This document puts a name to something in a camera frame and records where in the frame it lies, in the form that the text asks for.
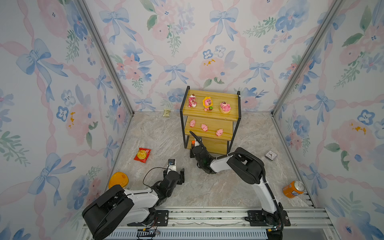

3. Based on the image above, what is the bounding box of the red yellow snack packet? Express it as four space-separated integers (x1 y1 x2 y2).
134 148 151 163

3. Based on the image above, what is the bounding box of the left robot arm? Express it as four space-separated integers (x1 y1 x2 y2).
82 169 185 240

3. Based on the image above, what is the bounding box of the pink bear strawberry hat figure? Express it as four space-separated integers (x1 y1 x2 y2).
188 94 197 108

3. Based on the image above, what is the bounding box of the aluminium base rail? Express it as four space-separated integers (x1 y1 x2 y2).
107 207 340 240

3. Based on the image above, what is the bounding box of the pink pig on middle shelf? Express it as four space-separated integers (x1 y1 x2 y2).
190 120 196 128

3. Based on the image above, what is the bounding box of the pink pig toy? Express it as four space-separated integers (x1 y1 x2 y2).
216 129 224 137
201 124 208 132

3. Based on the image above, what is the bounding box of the small green packet by wall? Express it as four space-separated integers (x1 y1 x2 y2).
163 109 171 117

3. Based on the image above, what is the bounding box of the orange bowl left side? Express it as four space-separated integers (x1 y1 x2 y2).
108 172 129 189

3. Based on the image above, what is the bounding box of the wooden shelf black metal frame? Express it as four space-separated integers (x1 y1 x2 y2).
180 86 242 155

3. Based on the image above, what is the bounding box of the small white alarm clock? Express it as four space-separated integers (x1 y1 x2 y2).
265 151 277 161

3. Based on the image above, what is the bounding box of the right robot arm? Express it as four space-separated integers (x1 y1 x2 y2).
190 145 285 231

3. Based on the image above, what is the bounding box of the pink bear yellow flower figure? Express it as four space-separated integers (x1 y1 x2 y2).
203 97 213 112

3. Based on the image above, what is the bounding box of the orange can right side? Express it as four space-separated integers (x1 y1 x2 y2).
283 181 305 199

